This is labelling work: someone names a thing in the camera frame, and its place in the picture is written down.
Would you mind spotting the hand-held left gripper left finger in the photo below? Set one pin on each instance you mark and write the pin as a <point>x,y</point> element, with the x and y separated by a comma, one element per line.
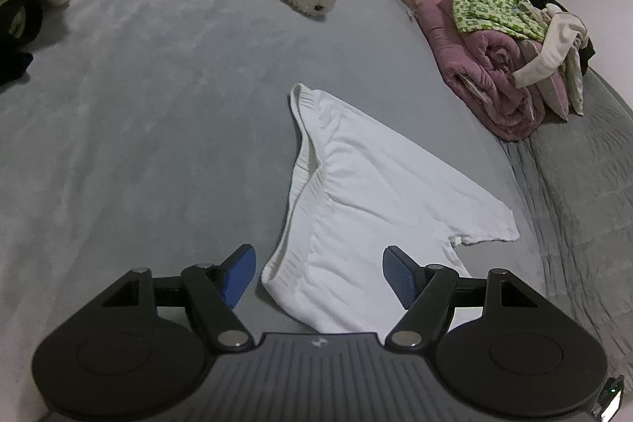
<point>240,273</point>

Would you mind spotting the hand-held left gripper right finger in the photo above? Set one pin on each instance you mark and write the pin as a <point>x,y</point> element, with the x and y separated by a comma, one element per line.
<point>403,278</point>

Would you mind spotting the white ribbed-waist shorts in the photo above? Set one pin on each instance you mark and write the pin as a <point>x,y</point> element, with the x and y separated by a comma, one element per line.
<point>376,184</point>

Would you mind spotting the grey quilted blanket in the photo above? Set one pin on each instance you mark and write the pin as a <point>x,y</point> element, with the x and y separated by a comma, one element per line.
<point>578,229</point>

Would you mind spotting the mauve folded quilt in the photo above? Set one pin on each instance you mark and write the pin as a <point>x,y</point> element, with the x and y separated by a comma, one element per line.
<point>474,71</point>

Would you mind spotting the cream cloth sleeve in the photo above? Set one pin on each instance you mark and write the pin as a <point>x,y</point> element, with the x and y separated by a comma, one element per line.
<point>554,46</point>

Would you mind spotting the green patterned cloth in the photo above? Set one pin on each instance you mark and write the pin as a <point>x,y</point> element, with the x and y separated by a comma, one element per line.
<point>489,6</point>

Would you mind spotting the dark cloth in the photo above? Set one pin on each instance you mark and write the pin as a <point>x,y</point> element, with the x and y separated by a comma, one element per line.
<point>20,31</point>

